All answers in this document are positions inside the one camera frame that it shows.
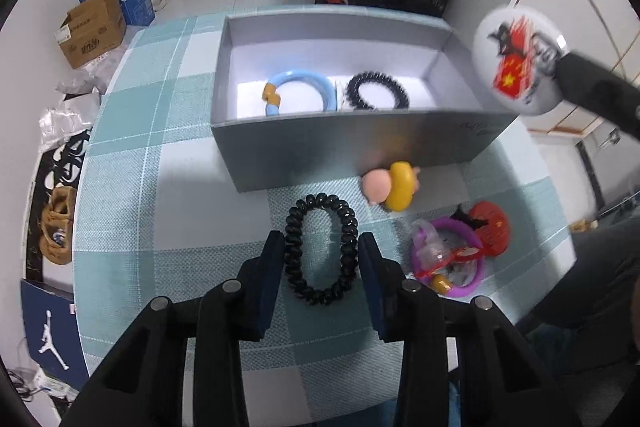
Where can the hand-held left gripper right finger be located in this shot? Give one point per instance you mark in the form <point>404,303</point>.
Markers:
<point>372,279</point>

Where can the grey plastic mailer bag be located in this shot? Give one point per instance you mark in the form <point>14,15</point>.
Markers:
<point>65,122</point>
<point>95,72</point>

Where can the red round badge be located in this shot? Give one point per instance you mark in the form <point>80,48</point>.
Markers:
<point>492,229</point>

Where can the brown cardboard box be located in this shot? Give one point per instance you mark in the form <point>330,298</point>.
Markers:
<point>92,29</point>

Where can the yellow and pink doll charm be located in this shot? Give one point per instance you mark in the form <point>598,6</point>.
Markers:
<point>400,187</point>

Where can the teal checked tablecloth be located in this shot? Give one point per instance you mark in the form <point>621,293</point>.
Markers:
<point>150,207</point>

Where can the dark blue shoe box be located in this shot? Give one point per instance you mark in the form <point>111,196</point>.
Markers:
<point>50,332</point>

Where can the white round badge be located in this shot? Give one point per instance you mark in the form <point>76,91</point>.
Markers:
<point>510,52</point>

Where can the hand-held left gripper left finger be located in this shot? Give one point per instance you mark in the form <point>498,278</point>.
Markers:
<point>272,274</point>

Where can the white power strip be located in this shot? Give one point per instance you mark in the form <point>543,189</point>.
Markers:
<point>47,382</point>

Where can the grey cardboard box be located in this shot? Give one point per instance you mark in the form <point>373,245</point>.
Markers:
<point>350,137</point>

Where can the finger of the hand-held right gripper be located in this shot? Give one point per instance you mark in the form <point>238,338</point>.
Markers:
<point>595,82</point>

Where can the person's leg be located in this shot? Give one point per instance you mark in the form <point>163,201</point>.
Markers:
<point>600,282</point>

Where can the brown shoe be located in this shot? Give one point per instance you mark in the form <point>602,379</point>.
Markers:
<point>60,207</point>
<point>55,247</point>

